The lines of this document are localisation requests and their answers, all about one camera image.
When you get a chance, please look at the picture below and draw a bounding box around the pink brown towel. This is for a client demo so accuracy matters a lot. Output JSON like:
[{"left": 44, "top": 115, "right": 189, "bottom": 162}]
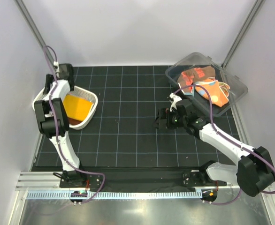
[{"left": 177, "top": 66, "right": 216, "bottom": 88}]

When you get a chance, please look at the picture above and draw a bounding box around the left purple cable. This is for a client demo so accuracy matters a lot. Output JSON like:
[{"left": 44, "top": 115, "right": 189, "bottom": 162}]
[{"left": 43, "top": 45, "right": 107, "bottom": 204}]

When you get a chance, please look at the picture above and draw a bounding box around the aluminium frame post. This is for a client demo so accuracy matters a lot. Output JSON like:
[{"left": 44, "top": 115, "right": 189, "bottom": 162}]
[
  {"left": 14, "top": 0, "right": 57, "bottom": 75},
  {"left": 222, "top": 0, "right": 265, "bottom": 68}
]

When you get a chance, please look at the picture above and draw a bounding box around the white slotted cable duct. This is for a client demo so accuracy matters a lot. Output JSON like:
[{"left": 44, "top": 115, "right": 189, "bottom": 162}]
[{"left": 26, "top": 189, "right": 202, "bottom": 200}]

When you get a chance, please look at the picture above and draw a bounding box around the orange polka dot towel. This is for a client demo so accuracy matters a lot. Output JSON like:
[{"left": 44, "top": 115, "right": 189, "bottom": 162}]
[{"left": 194, "top": 77, "right": 230, "bottom": 107}]

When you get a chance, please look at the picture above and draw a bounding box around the right aluminium frame post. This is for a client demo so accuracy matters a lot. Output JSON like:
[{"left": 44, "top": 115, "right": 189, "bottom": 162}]
[{"left": 222, "top": 0, "right": 265, "bottom": 68}]

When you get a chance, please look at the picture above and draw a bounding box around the yellow blue patterned towel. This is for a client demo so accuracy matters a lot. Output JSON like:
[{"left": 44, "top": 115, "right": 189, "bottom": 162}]
[{"left": 63, "top": 94, "right": 94, "bottom": 122}]

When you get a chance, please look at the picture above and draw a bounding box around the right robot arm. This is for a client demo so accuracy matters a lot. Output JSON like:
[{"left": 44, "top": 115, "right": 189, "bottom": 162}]
[{"left": 154, "top": 100, "right": 275, "bottom": 197}]

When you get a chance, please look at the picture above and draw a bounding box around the clear plastic storage bin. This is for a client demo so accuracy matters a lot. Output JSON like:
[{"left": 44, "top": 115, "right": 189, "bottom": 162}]
[{"left": 165, "top": 52, "right": 248, "bottom": 117}]

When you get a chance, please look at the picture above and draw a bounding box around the purple cable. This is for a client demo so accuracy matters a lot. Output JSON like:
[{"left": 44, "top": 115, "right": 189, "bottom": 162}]
[
  {"left": 43, "top": 45, "right": 107, "bottom": 204},
  {"left": 175, "top": 84, "right": 275, "bottom": 206}
]

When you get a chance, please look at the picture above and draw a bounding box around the left aluminium frame post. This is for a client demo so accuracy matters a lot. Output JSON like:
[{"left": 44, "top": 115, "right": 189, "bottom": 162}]
[{"left": 14, "top": 0, "right": 57, "bottom": 75}]

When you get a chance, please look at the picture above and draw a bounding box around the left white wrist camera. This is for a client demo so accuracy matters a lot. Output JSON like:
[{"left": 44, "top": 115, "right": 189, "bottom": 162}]
[{"left": 53, "top": 61, "right": 59, "bottom": 71}]

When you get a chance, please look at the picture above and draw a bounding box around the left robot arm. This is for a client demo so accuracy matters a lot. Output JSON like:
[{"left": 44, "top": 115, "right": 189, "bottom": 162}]
[{"left": 32, "top": 61, "right": 87, "bottom": 188}]

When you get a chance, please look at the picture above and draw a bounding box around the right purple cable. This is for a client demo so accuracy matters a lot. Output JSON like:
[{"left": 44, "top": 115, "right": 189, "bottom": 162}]
[{"left": 175, "top": 84, "right": 275, "bottom": 206}]

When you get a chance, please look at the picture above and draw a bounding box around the white perforated plastic basket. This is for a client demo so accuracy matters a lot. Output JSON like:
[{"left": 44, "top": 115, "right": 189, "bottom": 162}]
[{"left": 32, "top": 81, "right": 98, "bottom": 136}]

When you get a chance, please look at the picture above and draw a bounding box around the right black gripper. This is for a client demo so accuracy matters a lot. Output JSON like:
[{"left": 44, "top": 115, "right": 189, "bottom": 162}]
[{"left": 153, "top": 108, "right": 187, "bottom": 130}]

